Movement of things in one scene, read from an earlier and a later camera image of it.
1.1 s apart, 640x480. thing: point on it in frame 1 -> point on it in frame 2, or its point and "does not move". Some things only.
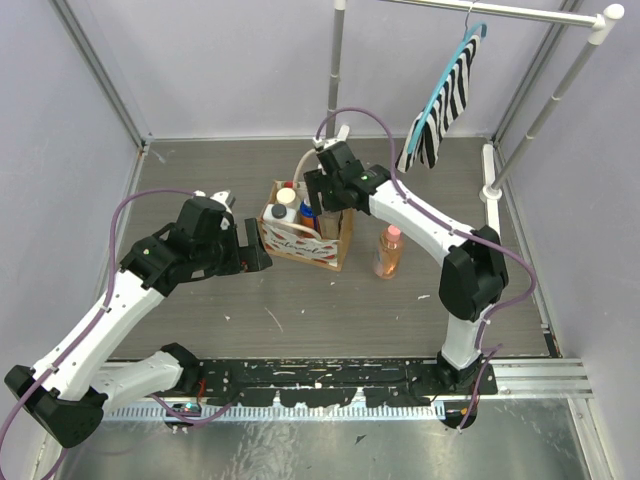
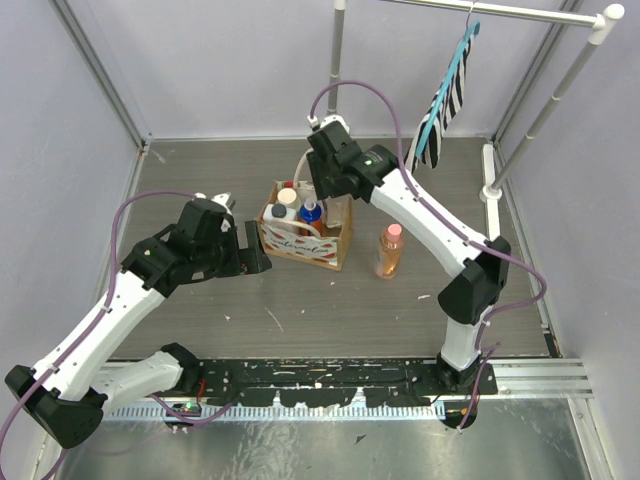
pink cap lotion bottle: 389,253 does not move
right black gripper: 313,179 -> 322,187
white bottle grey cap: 278,212 does not move
